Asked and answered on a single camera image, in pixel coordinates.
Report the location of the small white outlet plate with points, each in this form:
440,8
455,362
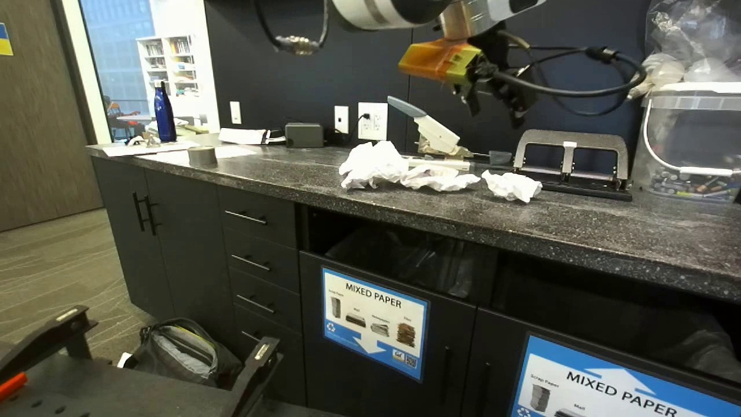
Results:
341,120

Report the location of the white shelf unit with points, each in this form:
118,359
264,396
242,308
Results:
174,77

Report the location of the clear bin liner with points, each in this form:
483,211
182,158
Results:
408,259
617,316

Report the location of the white power strip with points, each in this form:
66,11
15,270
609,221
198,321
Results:
245,135

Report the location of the clear plastic bags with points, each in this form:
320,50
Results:
686,38

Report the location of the flat white paper sheet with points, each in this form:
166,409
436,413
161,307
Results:
174,150
116,150

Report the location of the small white paper slip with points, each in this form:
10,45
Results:
123,359

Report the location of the white cloth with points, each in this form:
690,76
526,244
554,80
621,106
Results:
372,165

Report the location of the black power adapter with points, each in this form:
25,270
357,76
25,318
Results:
305,135

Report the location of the blue water bottle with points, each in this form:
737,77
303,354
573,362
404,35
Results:
166,117

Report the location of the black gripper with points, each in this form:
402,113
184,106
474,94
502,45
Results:
502,66

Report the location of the black cabinet door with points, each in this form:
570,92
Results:
193,256
116,233

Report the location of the large white outlet plate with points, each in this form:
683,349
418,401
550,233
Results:
373,122

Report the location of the tape roll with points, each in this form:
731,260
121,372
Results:
203,154

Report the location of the white wall switch plate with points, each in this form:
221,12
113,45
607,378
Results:
234,113

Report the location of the blue mixed paper sign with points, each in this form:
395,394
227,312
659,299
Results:
617,386
373,321

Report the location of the white paper piece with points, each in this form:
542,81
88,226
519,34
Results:
511,187
440,177

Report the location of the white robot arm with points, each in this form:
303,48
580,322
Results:
402,12

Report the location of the clear plastic container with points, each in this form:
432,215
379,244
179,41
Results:
686,139

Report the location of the black drawer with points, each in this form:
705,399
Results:
268,316
262,274
257,204
286,355

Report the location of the black bin door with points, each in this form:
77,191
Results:
495,362
447,340

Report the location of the grey backpack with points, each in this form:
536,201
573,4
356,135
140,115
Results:
182,350

